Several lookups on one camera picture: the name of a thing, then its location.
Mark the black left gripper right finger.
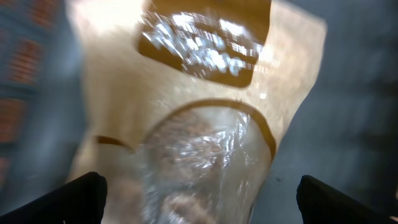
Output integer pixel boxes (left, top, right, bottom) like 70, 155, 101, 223
296, 175, 395, 224

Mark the beige bread snack bag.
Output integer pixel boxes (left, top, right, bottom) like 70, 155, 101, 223
66, 1, 327, 223

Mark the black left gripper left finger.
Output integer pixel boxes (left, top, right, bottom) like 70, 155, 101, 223
1, 172, 108, 224

